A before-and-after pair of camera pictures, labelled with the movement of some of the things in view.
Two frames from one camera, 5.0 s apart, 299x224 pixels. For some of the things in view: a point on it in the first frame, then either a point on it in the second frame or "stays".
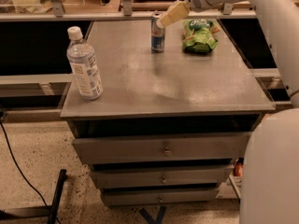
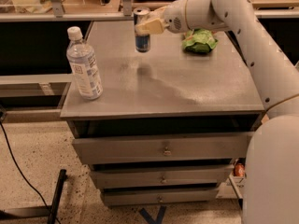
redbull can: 158,35 -> 142,42
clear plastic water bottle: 84,66 stays
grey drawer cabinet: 168,125 stays
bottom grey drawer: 130,197 stays
